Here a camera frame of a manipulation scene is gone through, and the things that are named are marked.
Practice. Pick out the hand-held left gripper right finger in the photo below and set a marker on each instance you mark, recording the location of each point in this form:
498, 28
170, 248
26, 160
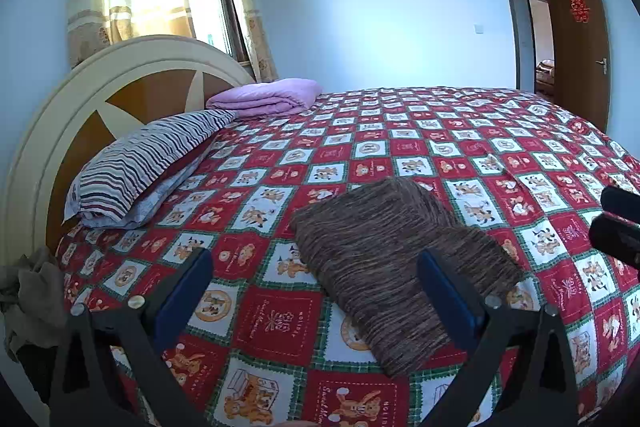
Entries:
450, 297

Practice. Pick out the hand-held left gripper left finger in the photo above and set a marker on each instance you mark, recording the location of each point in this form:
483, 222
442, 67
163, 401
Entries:
187, 297

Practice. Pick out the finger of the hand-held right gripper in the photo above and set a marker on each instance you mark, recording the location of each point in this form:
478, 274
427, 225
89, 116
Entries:
622, 202
617, 237

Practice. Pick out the brown knitted sweater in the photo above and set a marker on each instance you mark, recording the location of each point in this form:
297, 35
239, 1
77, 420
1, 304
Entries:
380, 257

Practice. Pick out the light patterned pillow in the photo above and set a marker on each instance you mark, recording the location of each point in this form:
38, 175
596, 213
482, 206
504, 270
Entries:
160, 197

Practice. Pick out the brown armchair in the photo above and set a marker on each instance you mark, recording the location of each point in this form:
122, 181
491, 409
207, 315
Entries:
546, 77

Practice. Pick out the striped pillow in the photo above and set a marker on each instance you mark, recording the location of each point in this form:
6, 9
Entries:
140, 157

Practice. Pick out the brown wooden door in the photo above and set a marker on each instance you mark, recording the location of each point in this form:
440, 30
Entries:
575, 57

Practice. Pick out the grey green crumpled cloth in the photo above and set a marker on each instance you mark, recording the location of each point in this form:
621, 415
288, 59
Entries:
30, 297

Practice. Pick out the red checkered printed bed sheet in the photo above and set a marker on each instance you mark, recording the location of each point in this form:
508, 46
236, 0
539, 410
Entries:
375, 132

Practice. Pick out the red paper door decoration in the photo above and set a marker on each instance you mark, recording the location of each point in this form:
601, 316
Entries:
580, 7

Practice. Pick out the pink folded blanket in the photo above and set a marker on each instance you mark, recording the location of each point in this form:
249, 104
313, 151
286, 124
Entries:
265, 97

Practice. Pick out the cream and brown headboard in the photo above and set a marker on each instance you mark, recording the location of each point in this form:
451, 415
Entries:
60, 107

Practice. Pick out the brown door frame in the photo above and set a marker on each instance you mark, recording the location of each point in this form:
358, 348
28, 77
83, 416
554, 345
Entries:
510, 7

